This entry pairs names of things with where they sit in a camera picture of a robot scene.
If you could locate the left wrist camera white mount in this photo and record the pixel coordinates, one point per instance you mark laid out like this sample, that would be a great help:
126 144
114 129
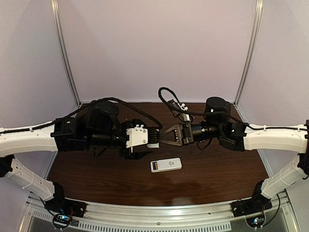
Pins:
140 135

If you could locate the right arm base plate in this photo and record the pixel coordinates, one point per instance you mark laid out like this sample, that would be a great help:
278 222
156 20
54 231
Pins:
248 207

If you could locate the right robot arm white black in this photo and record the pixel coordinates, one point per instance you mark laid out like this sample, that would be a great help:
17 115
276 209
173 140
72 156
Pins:
240 136

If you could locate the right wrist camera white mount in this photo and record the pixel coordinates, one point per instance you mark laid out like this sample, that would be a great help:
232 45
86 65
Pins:
181 106

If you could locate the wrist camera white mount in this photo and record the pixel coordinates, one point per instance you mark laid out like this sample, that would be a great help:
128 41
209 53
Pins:
181 106
140 135

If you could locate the aluminium frame post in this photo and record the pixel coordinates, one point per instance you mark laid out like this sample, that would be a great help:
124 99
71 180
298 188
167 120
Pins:
63 51
258 13

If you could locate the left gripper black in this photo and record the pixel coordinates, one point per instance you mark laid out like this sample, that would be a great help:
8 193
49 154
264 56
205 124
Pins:
130 150

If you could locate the right aluminium frame post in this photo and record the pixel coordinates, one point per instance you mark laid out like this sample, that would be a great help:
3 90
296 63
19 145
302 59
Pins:
258 13

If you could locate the front aluminium rail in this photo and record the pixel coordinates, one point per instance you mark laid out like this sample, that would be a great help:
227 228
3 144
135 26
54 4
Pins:
213 217

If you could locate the left aluminium frame post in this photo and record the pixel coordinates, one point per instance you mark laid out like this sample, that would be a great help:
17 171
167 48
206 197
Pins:
63 51

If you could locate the white remote control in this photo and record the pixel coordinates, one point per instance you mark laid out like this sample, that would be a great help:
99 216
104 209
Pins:
165 165

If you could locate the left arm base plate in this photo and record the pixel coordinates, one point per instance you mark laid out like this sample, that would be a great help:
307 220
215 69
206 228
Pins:
65 209

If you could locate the white battery cover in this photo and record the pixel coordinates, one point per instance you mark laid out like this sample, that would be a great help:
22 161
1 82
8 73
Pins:
153 146

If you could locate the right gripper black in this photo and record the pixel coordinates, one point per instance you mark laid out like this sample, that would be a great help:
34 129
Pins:
187 133

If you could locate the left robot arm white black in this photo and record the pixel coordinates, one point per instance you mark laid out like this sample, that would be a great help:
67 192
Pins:
98 127

